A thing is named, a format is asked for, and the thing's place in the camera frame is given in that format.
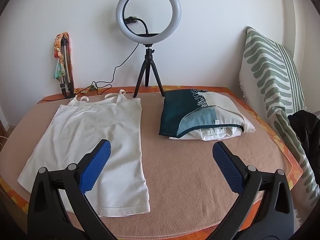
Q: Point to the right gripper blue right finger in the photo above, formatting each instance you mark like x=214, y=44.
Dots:
x=275, y=215

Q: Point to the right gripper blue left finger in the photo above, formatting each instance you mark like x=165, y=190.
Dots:
x=47, y=216

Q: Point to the black clothing pile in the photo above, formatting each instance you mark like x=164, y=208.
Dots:
x=306, y=127

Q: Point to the beige pink blanket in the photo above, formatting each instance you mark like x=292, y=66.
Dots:
x=188, y=192

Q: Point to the folded white garment stack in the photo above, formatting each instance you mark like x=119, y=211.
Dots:
x=215, y=118

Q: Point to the folded teal patterned garment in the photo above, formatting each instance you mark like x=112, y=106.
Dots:
x=177, y=103

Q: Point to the green striped white pillow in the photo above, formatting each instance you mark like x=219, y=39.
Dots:
x=271, y=86

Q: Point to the colourful floral scarf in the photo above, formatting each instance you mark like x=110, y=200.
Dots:
x=60, y=69

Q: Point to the black mini tripod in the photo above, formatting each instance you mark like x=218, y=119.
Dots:
x=148, y=64

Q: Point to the wall power outlet plug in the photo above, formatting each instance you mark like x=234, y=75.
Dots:
x=130, y=20

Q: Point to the white ring light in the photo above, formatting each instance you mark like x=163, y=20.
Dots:
x=157, y=19

